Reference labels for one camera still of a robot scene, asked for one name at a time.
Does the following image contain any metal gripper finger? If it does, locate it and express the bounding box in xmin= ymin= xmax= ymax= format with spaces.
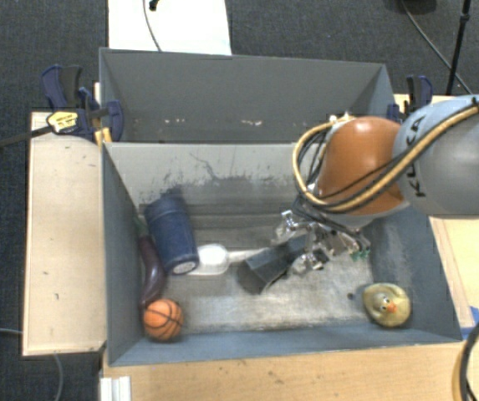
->
xmin=290 ymin=250 xmax=330 ymax=273
xmin=270 ymin=209 xmax=308 ymax=244

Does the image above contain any black block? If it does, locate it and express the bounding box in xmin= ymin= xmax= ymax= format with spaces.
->
xmin=236 ymin=235 xmax=308 ymax=296

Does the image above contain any white plastic scoop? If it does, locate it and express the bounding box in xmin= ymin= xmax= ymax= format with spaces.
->
xmin=188 ymin=243 xmax=273 ymax=277

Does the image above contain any yellow rubber duck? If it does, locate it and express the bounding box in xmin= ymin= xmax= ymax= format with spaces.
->
xmin=361 ymin=282 xmax=412 ymax=329

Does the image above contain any dark blue cup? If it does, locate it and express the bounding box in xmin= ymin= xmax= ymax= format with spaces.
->
xmin=143 ymin=193 xmax=201 ymax=277

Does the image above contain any grey metal bin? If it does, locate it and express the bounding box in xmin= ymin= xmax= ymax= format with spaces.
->
xmin=98 ymin=47 xmax=464 ymax=368

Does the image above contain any purple toy eggplant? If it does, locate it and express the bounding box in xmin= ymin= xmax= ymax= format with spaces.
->
xmin=133 ymin=216 xmax=167 ymax=309

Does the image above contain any orange toy basketball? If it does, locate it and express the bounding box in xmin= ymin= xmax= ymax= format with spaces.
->
xmin=142 ymin=297 xmax=185 ymax=343

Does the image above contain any pale wood board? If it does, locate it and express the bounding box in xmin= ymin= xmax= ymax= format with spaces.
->
xmin=21 ymin=110 xmax=109 ymax=357

